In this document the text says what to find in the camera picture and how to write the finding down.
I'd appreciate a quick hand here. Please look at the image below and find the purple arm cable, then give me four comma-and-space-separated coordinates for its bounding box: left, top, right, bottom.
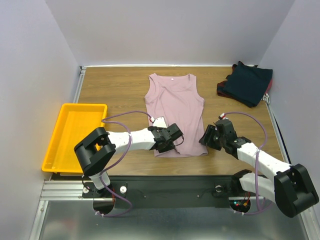
223, 111, 275, 216
94, 110, 156, 218

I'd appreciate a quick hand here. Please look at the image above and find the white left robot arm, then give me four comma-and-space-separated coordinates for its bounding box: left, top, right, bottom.
74, 123, 183, 197

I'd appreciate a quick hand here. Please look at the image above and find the yellow plastic bin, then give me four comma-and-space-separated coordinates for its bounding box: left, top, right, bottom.
41, 103, 108, 174

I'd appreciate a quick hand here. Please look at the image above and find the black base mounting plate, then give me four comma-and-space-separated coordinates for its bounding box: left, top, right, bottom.
82, 175, 255, 210

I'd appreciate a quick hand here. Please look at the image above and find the pink ribbed tank top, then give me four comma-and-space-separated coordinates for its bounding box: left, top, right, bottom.
144, 73, 208, 158

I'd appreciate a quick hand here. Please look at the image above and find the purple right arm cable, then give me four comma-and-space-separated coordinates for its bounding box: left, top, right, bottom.
223, 111, 275, 216

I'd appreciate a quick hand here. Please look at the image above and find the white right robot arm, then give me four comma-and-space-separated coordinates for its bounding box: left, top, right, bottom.
199, 119, 320, 218

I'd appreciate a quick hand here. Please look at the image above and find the folded navy tank top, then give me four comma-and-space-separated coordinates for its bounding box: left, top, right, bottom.
222, 61, 273, 108

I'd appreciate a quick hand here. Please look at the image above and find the aluminium frame rail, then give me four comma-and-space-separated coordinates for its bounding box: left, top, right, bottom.
40, 180, 84, 201

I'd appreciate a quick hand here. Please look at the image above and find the striped folded garment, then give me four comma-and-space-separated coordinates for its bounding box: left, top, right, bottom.
261, 93, 270, 104

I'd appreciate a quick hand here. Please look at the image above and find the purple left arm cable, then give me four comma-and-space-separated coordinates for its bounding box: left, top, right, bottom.
94, 110, 156, 218

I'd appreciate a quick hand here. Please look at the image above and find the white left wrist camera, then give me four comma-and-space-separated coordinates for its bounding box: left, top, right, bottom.
149, 116, 168, 128

